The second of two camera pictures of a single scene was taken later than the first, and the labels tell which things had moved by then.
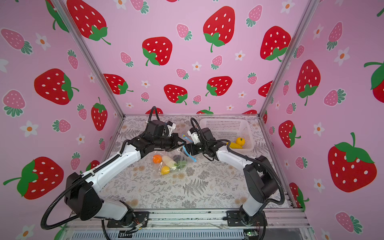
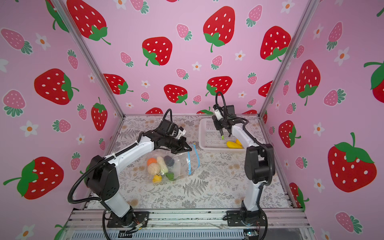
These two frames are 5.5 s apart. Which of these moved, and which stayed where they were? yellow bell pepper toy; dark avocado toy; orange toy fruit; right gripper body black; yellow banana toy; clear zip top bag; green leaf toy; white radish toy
Moved: white radish toy; orange toy fruit; dark avocado toy; right gripper body black; clear zip top bag; green leaf toy
Stayed: yellow bell pepper toy; yellow banana toy
